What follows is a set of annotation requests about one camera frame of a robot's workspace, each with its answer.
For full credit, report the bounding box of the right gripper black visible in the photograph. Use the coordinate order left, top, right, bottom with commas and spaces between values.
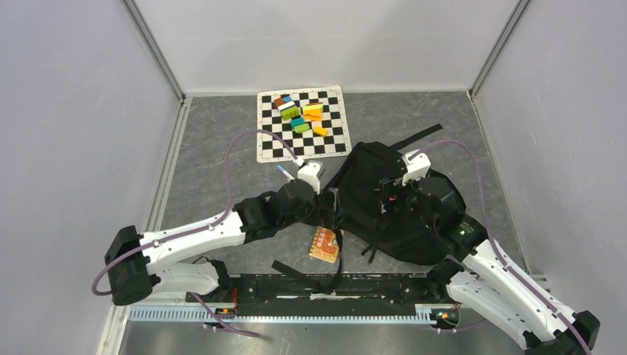
373, 172, 437, 231

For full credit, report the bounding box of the black student backpack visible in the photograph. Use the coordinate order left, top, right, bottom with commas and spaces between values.
268, 125, 489, 266

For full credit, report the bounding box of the blue white marker pen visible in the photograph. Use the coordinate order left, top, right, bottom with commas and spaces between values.
277, 165, 295, 181

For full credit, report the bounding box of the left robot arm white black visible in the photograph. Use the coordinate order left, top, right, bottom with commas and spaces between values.
102, 180, 343, 306

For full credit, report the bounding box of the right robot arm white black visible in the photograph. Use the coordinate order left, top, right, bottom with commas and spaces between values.
377, 176, 600, 354

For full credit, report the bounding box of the small yellow toy block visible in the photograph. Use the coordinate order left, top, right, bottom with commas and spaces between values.
312, 126, 328, 137

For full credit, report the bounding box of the light green toy block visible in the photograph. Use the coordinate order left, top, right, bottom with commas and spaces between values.
294, 123, 311, 134

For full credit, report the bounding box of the black white chessboard mat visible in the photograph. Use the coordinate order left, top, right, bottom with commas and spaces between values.
257, 86, 352, 163

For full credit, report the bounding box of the teal toy block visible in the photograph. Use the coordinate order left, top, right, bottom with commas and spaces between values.
290, 118, 306, 128

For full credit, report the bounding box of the yellow orange block stack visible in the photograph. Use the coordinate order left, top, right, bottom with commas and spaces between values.
301, 103, 324, 121

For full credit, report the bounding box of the green toy block stack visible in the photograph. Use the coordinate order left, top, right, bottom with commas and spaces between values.
277, 106, 300, 121

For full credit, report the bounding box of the brown blue white block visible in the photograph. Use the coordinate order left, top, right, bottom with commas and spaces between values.
273, 96, 296, 112

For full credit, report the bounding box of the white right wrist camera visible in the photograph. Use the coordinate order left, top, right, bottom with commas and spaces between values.
401, 149, 431, 186

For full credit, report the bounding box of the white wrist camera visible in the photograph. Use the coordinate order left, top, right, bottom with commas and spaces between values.
293, 157, 324, 195
401, 149, 431, 186

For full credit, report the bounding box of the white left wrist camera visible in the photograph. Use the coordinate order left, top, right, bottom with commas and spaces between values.
293, 157, 324, 195

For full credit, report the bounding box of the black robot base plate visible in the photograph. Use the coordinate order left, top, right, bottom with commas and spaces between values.
185, 272, 477, 319

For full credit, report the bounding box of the slotted cable duct rail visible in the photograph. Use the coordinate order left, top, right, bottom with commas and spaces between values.
129, 305, 436, 325

